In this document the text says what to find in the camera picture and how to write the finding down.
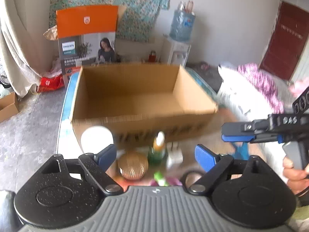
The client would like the red plastic bag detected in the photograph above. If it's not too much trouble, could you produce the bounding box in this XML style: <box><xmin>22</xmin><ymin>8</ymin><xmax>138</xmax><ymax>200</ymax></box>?
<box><xmin>36</xmin><ymin>75</ymin><xmax>65</xmax><ymax>93</ymax></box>

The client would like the green lip balm tube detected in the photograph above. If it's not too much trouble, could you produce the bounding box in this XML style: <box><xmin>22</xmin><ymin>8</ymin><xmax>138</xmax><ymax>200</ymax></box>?
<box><xmin>154</xmin><ymin>171</ymin><xmax>170</xmax><ymax>186</ymax></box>

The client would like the beige curtain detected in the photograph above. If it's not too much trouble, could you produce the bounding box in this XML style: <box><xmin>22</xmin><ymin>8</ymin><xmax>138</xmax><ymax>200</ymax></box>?
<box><xmin>1</xmin><ymin>0</ymin><xmax>52</xmax><ymax>98</ymax></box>

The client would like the white supplement bottle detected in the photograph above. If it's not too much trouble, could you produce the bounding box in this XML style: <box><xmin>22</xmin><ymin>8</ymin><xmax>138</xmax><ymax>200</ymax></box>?
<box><xmin>80</xmin><ymin>126</ymin><xmax>114</xmax><ymax>154</ymax></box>

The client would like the white quilted bedding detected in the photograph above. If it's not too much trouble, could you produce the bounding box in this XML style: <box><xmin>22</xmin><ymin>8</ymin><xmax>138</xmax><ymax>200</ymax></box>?
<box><xmin>217</xmin><ymin>61</ymin><xmax>273</xmax><ymax>122</ymax></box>

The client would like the green dropper bottle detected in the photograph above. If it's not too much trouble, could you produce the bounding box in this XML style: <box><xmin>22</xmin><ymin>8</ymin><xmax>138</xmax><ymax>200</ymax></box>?
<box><xmin>148</xmin><ymin>131</ymin><xmax>166</xmax><ymax>166</ymax></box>

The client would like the gold lid cream jar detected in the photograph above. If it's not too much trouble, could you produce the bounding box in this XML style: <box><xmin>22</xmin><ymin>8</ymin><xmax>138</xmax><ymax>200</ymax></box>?
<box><xmin>117</xmin><ymin>152</ymin><xmax>149</xmax><ymax>181</ymax></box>

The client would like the floral teal cloth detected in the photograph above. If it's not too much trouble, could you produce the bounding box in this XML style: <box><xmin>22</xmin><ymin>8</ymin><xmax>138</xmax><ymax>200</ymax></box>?
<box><xmin>48</xmin><ymin>0</ymin><xmax>174</xmax><ymax>43</ymax></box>

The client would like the dark red door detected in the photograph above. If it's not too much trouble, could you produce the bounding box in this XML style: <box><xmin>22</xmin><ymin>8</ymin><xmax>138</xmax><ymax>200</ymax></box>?
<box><xmin>260</xmin><ymin>1</ymin><xmax>308</xmax><ymax>80</ymax></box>

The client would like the white usb charger plug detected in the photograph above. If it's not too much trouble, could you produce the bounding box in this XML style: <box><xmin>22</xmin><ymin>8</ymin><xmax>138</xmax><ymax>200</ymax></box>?
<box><xmin>166</xmin><ymin>142</ymin><xmax>183</xmax><ymax>170</ymax></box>

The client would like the orange philips product box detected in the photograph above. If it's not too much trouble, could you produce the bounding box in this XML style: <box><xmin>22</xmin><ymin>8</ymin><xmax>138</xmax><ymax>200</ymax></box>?
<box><xmin>56</xmin><ymin>5</ymin><xmax>127</xmax><ymax>86</ymax></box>

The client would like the small cardboard box on floor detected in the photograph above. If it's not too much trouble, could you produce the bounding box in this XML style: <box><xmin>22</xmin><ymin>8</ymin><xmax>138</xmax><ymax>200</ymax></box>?
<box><xmin>0</xmin><ymin>92</ymin><xmax>19</xmax><ymax>122</ymax></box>

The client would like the black electrical tape roll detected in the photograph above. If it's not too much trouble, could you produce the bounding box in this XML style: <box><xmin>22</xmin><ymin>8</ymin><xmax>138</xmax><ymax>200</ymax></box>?
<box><xmin>180</xmin><ymin>170</ymin><xmax>205</xmax><ymax>188</ymax></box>

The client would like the pink plastic lid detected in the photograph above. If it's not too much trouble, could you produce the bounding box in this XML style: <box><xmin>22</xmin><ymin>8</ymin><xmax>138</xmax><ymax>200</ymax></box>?
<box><xmin>150</xmin><ymin>177</ymin><xmax>182</xmax><ymax>186</ymax></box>

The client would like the blue water jug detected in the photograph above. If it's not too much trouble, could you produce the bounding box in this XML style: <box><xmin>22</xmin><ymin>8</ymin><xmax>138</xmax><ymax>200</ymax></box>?
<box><xmin>169</xmin><ymin>0</ymin><xmax>195</xmax><ymax>42</ymax></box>

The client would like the brown cardboard box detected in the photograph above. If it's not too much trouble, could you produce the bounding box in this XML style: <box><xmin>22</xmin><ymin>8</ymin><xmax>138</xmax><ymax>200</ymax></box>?
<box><xmin>70</xmin><ymin>64</ymin><xmax>218</xmax><ymax>148</ymax></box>

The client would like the white water dispenser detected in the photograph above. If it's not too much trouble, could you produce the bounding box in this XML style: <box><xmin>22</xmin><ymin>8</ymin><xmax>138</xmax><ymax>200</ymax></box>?
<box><xmin>160</xmin><ymin>35</ymin><xmax>191</xmax><ymax>68</ymax></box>

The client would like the right hand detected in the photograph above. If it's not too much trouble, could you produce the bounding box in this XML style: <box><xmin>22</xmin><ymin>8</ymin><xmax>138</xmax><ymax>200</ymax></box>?
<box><xmin>283</xmin><ymin>157</ymin><xmax>308</xmax><ymax>195</ymax></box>

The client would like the pink patterned cloth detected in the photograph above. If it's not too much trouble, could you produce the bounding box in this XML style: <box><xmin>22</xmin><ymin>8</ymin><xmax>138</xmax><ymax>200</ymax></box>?
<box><xmin>237</xmin><ymin>63</ymin><xmax>284</xmax><ymax>114</ymax></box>

